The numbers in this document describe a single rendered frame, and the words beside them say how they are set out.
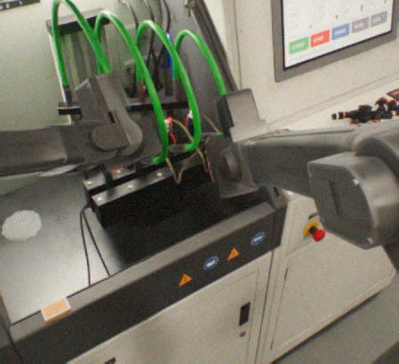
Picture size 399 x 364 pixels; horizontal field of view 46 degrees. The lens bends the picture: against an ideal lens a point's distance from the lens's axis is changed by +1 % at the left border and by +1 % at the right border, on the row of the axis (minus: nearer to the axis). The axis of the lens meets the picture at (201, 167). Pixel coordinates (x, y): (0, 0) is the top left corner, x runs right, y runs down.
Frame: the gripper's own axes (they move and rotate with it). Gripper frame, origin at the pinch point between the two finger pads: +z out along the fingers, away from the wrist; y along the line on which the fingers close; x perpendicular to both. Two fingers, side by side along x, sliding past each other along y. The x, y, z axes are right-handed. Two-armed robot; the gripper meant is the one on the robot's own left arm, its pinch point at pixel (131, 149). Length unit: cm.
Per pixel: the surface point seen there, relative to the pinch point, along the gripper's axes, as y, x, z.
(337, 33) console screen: -63, -11, 33
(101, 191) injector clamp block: 11.5, 4.1, 27.0
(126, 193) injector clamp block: 5.6, 7.0, 23.0
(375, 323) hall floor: -62, 94, 100
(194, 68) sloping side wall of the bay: -22.3, -16.1, 29.7
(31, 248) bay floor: 33.3, 10.2, 32.4
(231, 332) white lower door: -5, 56, 49
